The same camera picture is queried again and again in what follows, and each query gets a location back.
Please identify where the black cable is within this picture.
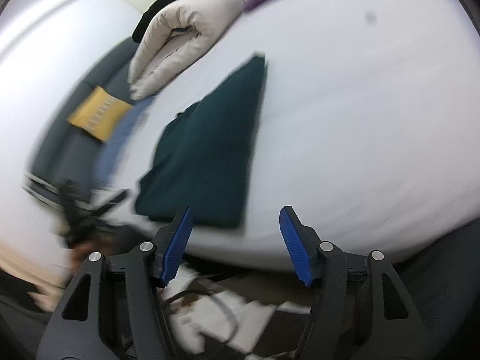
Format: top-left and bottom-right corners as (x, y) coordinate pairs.
(163, 289), (241, 346)

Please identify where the dark green sweater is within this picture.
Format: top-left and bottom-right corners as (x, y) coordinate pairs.
(134, 54), (269, 230)

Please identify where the yellow patterned cushion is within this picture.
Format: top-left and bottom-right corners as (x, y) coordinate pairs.
(66, 85), (135, 143)

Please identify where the white bed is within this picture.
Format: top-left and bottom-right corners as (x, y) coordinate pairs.
(112, 0), (480, 274)

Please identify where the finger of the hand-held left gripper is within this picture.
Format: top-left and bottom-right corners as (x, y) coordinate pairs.
(87, 189), (129, 221)

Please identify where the grey sofa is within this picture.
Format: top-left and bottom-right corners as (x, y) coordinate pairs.
(27, 38), (151, 211)

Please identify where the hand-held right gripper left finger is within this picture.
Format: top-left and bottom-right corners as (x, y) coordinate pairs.
(35, 207), (194, 360)

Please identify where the blue cloth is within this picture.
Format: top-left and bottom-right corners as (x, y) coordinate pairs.
(93, 95), (157, 193)

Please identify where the beige folded duvet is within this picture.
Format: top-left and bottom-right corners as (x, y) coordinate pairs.
(127, 0), (245, 101)

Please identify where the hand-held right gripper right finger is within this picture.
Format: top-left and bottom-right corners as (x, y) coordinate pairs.
(278, 205), (432, 360)

